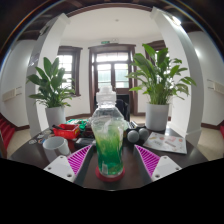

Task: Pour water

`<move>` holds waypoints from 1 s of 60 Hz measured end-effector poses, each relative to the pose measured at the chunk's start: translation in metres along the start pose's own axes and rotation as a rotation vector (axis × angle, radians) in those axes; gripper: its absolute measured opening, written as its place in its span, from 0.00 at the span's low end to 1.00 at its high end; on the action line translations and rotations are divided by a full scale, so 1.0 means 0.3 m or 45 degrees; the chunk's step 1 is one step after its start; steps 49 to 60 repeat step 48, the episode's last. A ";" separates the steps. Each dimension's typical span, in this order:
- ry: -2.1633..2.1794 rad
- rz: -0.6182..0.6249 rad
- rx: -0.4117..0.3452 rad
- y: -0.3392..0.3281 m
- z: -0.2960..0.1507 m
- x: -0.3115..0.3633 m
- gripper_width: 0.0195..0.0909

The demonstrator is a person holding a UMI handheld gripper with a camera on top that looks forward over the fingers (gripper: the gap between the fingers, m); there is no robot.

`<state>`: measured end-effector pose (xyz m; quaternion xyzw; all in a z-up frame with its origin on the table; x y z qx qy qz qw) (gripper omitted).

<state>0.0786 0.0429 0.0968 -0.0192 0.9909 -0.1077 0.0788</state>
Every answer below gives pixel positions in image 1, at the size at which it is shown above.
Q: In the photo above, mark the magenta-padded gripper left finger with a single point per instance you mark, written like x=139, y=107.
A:
x=78, y=160

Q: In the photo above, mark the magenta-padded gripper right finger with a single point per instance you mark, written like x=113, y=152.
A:
x=150, y=160

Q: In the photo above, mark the clear bottle with green drink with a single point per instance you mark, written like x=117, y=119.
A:
x=108, y=146

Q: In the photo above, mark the printed white booklet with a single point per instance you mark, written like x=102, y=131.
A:
x=165, y=142

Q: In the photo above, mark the white mug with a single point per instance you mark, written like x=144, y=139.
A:
x=55, y=148

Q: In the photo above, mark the grey round-headed microphone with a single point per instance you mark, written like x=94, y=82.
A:
x=133, y=136
x=144, y=133

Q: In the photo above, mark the red box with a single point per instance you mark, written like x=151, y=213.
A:
x=66, y=131

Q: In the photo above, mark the green box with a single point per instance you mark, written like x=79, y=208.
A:
x=78, y=122

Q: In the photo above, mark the black chair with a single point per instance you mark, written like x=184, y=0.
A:
x=126, y=110

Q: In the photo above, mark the red carpeted staircase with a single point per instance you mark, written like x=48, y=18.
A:
x=6, y=131

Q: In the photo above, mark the green plant in white pot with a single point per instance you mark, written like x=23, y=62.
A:
x=50, y=83
x=156, y=80

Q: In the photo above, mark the brown wooden double door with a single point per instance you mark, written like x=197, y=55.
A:
x=113, y=71

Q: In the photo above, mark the brown wooden framed window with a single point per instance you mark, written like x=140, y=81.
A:
x=156, y=45
x=66, y=63

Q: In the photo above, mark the green exit sign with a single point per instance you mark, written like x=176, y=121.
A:
x=105, y=42

